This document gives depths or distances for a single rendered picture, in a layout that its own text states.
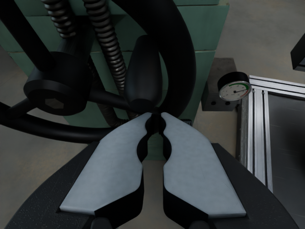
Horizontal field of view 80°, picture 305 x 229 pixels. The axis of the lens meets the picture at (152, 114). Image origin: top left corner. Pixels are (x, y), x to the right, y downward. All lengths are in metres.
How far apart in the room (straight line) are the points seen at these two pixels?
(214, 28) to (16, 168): 1.15
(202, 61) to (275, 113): 0.68
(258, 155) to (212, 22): 0.62
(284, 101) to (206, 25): 0.80
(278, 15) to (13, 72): 2.24
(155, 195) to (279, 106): 0.73
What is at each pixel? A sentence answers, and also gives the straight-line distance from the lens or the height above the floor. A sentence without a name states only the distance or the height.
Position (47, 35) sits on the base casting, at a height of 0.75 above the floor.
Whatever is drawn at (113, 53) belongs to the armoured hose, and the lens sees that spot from 0.25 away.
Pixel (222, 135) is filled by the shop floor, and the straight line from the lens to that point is 1.12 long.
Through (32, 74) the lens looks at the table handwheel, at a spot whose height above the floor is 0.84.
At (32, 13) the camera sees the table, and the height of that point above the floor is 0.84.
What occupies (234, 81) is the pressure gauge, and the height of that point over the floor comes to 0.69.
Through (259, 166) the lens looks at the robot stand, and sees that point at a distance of 0.86.
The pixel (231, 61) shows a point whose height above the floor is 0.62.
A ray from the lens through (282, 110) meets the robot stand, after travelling 1.07.
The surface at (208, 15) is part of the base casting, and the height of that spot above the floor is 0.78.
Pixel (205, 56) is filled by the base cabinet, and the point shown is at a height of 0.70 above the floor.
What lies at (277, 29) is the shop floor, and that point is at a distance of 1.97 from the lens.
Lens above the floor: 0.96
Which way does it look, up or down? 58 degrees down
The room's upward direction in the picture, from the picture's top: 4 degrees counter-clockwise
